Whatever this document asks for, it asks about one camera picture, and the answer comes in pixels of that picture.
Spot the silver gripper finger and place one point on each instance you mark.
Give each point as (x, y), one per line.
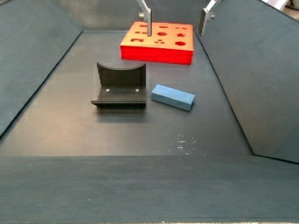
(205, 14)
(145, 15)

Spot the black curved fixture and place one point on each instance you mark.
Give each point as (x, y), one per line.
(121, 86)

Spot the red foam shape-sorter block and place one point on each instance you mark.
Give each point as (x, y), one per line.
(168, 46)

